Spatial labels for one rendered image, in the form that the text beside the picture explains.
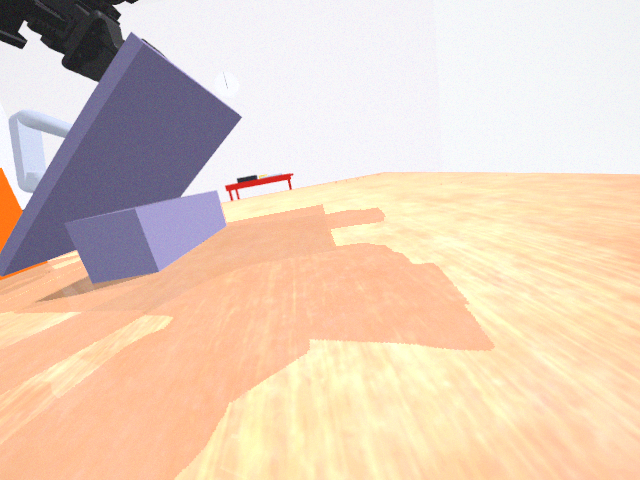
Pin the lavender switch panel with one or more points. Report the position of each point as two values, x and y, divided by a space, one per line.
112 192

